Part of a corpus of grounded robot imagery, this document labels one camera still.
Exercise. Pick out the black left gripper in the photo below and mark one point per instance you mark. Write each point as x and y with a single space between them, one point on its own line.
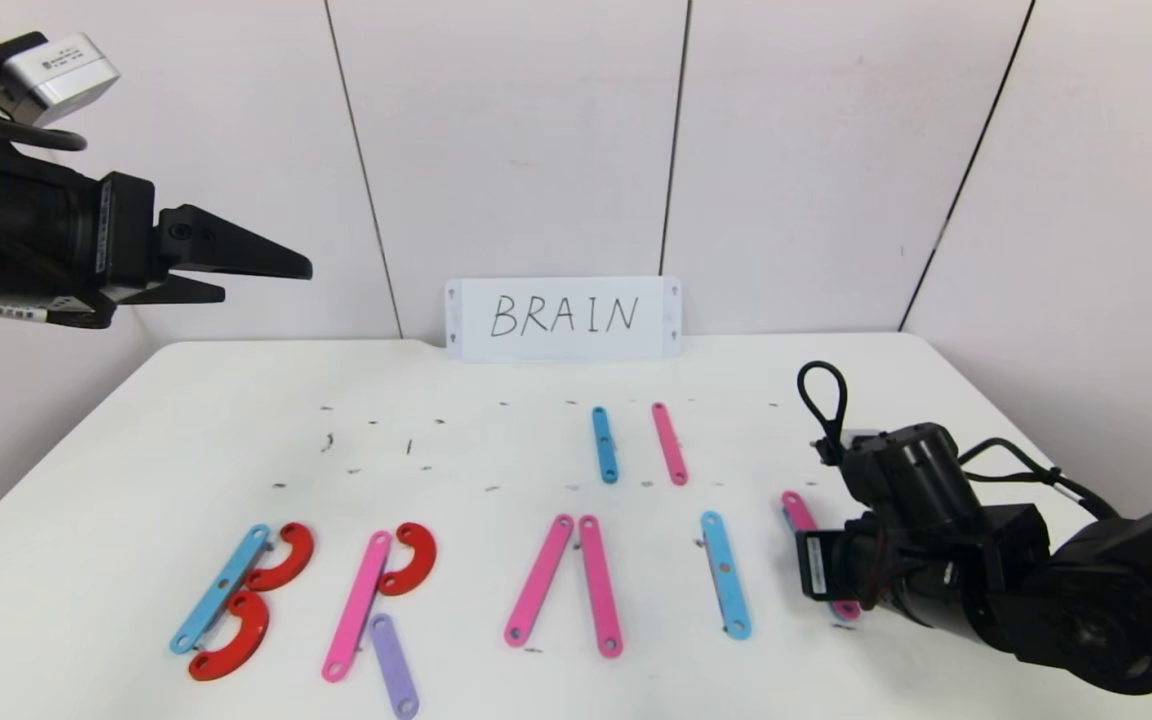
128 238

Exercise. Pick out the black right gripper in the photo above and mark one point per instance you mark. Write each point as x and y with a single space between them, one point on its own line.
815 566

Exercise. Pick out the long pink bar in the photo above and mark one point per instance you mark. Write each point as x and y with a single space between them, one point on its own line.
357 607
539 580
798 510
599 587

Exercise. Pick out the narrow pink bar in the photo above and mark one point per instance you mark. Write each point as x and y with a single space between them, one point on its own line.
669 445

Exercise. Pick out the dark blue bar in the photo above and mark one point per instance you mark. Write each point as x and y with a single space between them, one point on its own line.
604 445

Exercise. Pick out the small red curved piece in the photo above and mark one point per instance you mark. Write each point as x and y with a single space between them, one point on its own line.
424 560

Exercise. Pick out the short purple bar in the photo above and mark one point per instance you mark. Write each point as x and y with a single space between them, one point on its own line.
394 665

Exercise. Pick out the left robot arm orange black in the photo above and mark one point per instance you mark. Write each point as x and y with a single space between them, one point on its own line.
6 235

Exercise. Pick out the white BRAIN sign card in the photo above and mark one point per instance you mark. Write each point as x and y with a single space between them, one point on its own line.
566 318

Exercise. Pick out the long light blue bar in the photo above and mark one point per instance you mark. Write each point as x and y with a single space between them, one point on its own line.
725 577
220 590

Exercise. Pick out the large red curved piece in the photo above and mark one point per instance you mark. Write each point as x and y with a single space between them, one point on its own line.
254 632
301 555

